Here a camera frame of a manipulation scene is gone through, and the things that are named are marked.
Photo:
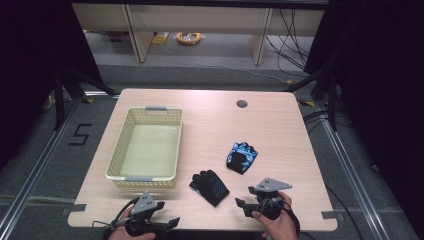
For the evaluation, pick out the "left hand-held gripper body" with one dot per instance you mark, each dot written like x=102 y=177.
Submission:
x=143 y=204

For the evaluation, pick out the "blue camouflage fingerless glove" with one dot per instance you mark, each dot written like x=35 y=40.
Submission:
x=241 y=158

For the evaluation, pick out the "white shelf unit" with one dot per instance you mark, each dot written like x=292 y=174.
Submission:
x=200 y=20

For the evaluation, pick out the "grey tape piece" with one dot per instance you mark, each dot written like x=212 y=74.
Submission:
x=78 y=208
x=329 y=215

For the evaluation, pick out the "black metal stand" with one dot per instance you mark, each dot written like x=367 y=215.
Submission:
x=331 y=100
x=60 y=100

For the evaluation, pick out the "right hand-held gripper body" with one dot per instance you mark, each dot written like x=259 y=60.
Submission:
x=270 y=185

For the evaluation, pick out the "black curtain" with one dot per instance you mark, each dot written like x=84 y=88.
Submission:
x=36 y=66
x=376 y=83

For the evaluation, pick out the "pale yellow plastic basket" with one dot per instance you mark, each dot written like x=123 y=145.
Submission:
x=148 y=150

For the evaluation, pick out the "yellow packet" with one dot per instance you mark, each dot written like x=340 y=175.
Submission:
x=160 y=38

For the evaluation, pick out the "black glove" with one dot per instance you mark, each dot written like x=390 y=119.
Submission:
x=210 y=188

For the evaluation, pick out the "aluminium floor rail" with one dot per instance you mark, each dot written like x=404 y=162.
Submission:
x=36 y=168
x=350 y=166

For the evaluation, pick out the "person's right hand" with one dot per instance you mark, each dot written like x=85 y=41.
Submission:
x=280 y=228

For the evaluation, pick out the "yellow black hazard tape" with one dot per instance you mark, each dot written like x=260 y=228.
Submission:
x=88 y=100
x=307 y=103

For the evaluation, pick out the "person's left hand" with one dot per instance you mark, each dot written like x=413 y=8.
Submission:
x=120 y=234

